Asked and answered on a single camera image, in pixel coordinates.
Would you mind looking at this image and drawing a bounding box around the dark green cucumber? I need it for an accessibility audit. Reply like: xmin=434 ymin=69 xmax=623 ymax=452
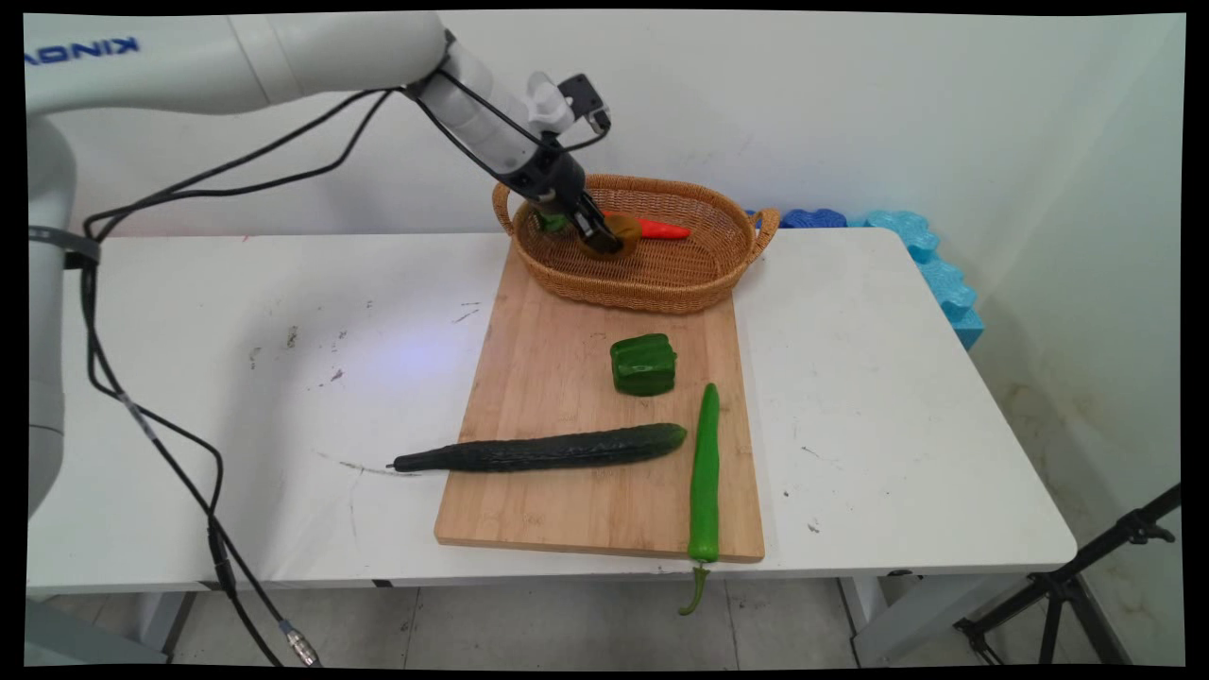
xmin=386 ymin=422 xmax=690 ymax=475

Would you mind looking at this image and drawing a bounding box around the brown toy kiwi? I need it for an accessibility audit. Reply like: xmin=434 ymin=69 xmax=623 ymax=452
xmin=576 ymin=212 xmax=644 ymax=262

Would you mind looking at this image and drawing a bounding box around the dark blue foam piece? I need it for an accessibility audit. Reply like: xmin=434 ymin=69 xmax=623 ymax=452
xmin=744 ymin=208 xmax=849 ymax=230

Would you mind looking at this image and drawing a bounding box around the long green chili pepper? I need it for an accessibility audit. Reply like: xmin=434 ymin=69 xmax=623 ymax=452
xmin=677 ymin=382 xmax=723 ymax=618

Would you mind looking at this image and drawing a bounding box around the wooden cutting board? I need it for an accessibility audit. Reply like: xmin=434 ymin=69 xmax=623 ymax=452
xmin=434 ymin=241 xmax=767 ymax=566

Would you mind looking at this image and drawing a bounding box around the light blue foam piece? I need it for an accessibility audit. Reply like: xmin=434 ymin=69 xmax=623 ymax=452
xmin=864 ymin=209 xmax=987 ymax=352

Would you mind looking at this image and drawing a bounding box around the black cable strap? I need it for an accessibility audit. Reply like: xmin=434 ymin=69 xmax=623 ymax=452
xmin=27 ymin=226 xmax=102 ymax=272

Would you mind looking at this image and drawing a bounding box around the black tripod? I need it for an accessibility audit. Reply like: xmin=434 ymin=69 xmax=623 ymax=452
xmin=952 ymin=484 xmax=1183 ymax=668

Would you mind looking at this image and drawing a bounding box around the short black wrist cable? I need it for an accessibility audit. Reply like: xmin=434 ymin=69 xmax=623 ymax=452
xmin=406 ymin=64 xmax=612 ymax=182

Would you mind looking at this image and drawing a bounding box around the woven wicker basket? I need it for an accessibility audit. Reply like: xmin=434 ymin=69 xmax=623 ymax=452
xmin=491 ymin=173 xmax=782 ymax=316

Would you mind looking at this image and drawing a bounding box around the white table leg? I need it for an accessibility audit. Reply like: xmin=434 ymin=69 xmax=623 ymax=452
xmin=839 ymin=572 xmax=966 ymax=668
xmin=132 ymin=591 xmax=201 ymax=655

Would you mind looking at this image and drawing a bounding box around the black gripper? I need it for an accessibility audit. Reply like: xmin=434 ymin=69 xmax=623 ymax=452
xmin=508 ymin=149 xmax=625 ymax=255

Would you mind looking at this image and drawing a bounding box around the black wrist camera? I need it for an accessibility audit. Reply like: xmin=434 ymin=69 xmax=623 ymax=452
xmin=555 ymin=73 xmax=613 ymax=134

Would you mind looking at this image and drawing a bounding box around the green toy bell pepper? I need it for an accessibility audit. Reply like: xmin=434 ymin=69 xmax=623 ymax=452
xmin=609 ymin=332 xmax=679 ymax=398

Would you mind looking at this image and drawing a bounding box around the black cable with metal connector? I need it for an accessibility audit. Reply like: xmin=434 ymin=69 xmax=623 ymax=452
xmin=79 ymin=236 xmax=324 ymax=668

